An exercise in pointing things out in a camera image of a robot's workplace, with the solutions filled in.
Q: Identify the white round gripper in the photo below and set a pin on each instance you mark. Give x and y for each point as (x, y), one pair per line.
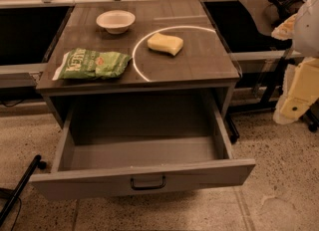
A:
(308, 31)

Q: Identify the green jalapeno chip bag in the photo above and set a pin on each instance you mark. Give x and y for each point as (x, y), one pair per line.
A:
(81, 64)

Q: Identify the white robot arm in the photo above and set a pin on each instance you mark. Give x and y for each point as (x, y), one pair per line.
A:
(306, 30)

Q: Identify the open grey top drawer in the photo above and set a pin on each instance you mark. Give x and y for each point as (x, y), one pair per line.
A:
(109, 139)

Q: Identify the grey wooden drawer cabinet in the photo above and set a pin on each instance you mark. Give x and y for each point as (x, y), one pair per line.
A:
(201, 63)

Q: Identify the yellow sponge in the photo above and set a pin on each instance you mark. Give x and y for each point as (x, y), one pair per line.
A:
(165, 43)

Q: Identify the white bowl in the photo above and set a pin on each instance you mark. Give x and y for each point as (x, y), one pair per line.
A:
(116, 22)

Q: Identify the black stand leg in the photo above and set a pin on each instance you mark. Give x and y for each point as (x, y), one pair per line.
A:
(11, 196)

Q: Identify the black cart frame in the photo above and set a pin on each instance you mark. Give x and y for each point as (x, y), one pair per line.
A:
(278, 91)

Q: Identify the black drawer handle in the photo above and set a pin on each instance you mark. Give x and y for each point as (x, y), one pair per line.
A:
(138, 184)

